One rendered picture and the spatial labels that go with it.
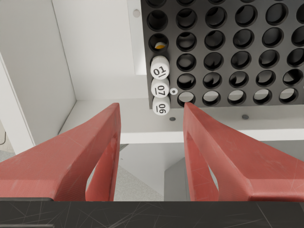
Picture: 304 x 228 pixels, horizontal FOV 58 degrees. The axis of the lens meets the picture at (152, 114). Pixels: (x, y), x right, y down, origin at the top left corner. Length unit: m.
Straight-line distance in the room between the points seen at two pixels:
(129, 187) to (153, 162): 0.27
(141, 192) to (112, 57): 1.42
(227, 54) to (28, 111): 0.14
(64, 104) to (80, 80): 0.03
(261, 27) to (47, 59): 0.16
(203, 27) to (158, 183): 1.38
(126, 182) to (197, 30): 1.44
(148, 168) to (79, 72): 1.20
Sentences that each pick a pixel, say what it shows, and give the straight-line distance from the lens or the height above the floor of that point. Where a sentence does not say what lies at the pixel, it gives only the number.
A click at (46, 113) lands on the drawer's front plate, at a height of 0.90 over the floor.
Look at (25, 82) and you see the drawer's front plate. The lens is 0.20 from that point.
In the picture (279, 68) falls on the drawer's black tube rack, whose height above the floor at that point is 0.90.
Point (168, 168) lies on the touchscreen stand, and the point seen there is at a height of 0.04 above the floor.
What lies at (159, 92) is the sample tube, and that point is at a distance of 0.18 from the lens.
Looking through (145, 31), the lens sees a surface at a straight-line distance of 0.18.
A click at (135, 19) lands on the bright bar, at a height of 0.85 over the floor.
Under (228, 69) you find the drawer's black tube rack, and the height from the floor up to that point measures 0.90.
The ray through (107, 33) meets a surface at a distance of 0.25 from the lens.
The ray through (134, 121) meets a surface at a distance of 0.24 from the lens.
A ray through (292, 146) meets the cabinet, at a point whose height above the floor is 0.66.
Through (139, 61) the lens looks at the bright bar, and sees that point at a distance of 0.25.
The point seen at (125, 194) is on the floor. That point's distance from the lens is 1.67.
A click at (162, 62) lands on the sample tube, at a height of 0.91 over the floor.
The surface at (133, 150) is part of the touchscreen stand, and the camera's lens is 1.38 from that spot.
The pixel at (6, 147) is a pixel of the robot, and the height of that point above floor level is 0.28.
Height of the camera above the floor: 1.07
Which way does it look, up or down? 57 degrees down
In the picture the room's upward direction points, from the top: 175 degrees counter-clockwise
